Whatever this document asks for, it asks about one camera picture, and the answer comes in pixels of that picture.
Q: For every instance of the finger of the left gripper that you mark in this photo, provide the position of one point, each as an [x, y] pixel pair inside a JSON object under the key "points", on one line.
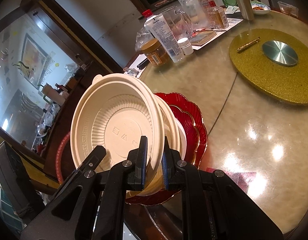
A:
{"points": [[93, 160]]}

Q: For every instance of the steel turntable hub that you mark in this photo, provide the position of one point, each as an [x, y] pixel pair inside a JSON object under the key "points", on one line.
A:
{"points": [[280, 53]]}

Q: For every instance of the blue patterned snack dish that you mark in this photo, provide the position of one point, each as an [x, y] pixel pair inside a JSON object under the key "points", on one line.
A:
{"points": [[260, 8]]}

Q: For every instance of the gold glitter turntable mat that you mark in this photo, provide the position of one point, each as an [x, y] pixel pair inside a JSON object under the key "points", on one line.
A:
{"points": [[289, 84]]}

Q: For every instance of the gold pen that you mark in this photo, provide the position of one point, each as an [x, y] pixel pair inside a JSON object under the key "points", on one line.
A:
{"points": [[248, 44]]}

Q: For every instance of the small clear plastic box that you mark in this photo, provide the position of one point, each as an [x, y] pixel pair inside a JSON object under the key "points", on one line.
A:
{"points": [[288, 9]]}

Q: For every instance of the large red glass plate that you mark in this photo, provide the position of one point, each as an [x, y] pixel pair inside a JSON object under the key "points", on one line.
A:
{"points": [[180, 101]]}

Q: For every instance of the small book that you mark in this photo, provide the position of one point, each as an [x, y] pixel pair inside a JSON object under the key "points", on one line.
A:
{"points": [[201, 37]]}

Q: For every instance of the cream ribbed plastic bowl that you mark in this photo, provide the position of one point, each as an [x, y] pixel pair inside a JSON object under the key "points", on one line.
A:
{"points": [[170, 125]]}

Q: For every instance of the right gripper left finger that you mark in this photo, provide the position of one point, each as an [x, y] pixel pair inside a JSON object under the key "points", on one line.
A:
{"points": [[137, 173]]}

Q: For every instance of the small white pill jar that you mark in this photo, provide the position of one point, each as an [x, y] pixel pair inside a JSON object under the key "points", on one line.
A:
{"points": [[185, 46]]}

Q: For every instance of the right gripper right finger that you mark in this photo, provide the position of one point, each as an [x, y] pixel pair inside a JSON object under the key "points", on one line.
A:
{"points": [[173, 177]]}

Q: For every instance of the peanut butter jar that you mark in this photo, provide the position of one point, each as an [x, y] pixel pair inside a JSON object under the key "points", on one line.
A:
{"points": [[155, 52]]}

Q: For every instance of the glass beer mug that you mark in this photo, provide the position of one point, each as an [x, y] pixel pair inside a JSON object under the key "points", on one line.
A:
{"points": [[179, 22]]}

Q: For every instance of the red plate with sticker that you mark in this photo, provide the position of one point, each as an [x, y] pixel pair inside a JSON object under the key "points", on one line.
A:
{"points": [[191, 132]]}

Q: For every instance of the clear bottle red cap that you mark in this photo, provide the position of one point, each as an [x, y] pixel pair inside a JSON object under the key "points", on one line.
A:
{"points": [[159, 28]]}

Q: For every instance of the white foam bowl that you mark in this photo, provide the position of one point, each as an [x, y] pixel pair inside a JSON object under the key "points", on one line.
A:
{"points": [[183, 139]]}

